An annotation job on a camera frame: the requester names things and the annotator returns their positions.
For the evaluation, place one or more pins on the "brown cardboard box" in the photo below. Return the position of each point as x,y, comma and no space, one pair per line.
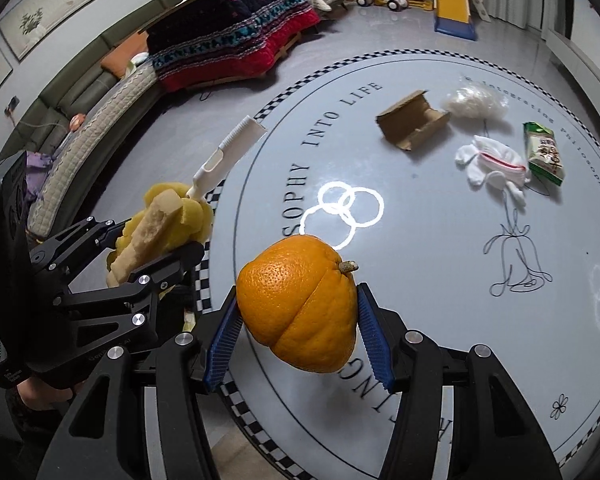
405,125

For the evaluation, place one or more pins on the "yellow toy slide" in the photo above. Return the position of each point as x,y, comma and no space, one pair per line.
452,0

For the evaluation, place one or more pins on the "white glove with red trim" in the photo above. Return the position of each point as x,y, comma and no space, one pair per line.
510,190
472,155

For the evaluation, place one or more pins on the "crumpled white plastic bag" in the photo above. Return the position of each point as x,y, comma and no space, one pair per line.
472,102

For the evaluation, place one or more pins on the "framed plant picture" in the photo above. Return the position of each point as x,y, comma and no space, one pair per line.
40,15

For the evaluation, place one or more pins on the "white low cabinet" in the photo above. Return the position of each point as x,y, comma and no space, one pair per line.
580,60

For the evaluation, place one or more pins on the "orange fruit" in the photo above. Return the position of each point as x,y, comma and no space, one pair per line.
295,305

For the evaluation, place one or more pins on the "green snack packet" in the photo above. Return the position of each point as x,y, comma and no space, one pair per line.
545,157

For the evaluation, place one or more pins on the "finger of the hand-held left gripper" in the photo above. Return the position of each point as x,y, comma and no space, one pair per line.
130,305
80,240

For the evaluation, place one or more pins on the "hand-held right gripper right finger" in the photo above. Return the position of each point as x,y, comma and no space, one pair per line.
377,340

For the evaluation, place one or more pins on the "person's left hand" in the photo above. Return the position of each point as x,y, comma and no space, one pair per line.
42,395

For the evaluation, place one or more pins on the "green sofa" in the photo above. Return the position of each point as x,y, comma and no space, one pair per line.
80,75

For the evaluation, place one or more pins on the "orange cushion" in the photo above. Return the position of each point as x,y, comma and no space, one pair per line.
125,57

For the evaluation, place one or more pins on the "dark patterned blanket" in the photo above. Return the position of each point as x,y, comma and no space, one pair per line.
230,35

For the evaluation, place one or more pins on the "beige foam piece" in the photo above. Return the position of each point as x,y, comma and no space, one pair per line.
150,230

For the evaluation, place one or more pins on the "purple cloth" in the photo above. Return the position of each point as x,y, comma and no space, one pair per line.
40,170

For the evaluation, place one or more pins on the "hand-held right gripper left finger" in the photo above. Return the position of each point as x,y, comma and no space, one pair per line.
220,350

